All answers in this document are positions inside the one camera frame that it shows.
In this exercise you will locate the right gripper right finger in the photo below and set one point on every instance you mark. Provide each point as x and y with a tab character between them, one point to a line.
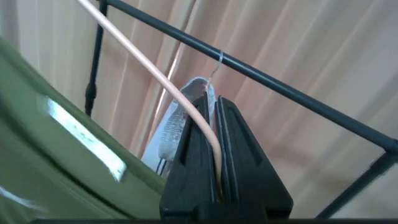
248	180

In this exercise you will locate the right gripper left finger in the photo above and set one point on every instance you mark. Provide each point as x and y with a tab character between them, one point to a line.
183	180

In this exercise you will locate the pale grey shorts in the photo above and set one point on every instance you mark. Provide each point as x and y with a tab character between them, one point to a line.
174	130

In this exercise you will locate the green long-sleeved shirt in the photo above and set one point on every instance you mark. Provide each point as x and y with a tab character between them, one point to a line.
37	155

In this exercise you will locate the black clothes rack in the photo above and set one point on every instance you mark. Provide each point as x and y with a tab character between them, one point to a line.
280	85

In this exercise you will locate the beige curtain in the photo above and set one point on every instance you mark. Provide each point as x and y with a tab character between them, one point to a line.
311	46

